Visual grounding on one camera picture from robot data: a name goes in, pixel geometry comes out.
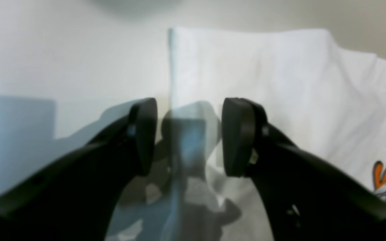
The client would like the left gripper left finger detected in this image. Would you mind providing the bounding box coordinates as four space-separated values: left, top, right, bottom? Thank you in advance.
0 97 158 241

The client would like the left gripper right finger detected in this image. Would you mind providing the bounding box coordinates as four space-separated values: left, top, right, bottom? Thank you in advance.
221 98 386 241

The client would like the white printed t-shirt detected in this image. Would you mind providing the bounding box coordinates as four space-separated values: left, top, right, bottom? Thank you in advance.
106 27 386 241

